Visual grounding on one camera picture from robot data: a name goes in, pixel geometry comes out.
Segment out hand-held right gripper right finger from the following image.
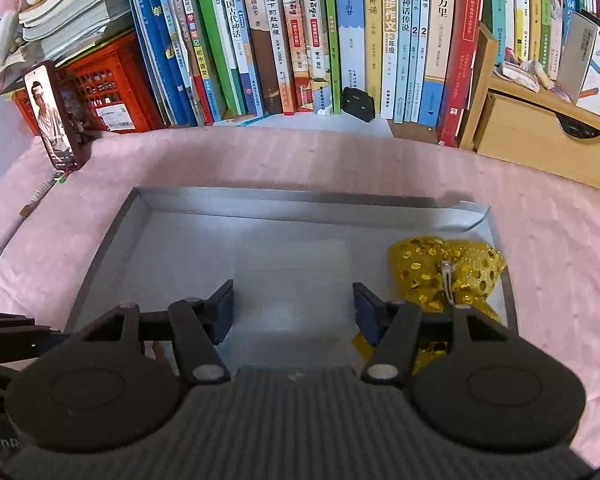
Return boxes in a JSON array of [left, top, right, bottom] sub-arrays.
[[352, 282, 511, 386]]

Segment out black phone stand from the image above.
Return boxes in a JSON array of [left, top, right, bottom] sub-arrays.
[[60, 105, 106, 171]]

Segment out small plastic packets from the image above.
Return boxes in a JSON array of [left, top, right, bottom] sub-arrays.
[[495, 57, 571, 101]]

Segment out stack of flat paperback books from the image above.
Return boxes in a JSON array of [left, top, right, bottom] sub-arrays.
[[17, 0, 133, 68]]

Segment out small black pouch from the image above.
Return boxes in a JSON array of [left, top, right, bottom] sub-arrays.
[[341, 86, 376, 123]]

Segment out white cardboard box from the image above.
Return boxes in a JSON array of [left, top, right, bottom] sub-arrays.
[[65, 186, 520, 376]]

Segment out grey phone cable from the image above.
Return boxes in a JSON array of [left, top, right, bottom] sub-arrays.
[[0, 172, 68, 301]]

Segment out wooden drawer organizer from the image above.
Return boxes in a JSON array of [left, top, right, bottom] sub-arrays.
[[457, 22, 600, 196]]

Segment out red plastic crate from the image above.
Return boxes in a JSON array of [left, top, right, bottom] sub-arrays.
[[12, 30, 166, 136]]

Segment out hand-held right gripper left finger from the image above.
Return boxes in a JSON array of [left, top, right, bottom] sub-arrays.
[[80, 280, 236, 386]]

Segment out smartphone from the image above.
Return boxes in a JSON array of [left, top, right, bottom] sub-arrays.
[[23, 60, 88, 173]]

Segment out pink tablecloth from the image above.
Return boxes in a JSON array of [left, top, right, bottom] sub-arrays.
[[0, 67, 600, 461]]

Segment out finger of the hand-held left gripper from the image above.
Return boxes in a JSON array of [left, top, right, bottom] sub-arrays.
[[0, 311, 68, 361]]

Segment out gold sequin bow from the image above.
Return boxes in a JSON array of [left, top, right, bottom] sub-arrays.
[[352, 237, 507, 376]]

